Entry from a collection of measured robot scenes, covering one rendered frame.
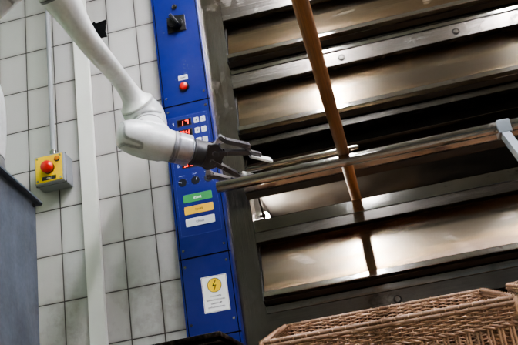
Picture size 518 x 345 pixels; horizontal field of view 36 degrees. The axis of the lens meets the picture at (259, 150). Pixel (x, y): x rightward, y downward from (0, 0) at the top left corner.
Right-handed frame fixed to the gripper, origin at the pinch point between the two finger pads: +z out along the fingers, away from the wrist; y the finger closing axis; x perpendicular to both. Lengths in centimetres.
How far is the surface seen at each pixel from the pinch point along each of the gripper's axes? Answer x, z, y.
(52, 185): -27, -53, 30
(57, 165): -28, -53, 24
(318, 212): 6.0, 20.1, 7.1
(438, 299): 38, 48, 12
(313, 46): 69, -19, -47
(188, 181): -12.6, -15.6, 13.5
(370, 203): 10.0, 32.6, -0.4
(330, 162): 33.4, 6.8, -16.1
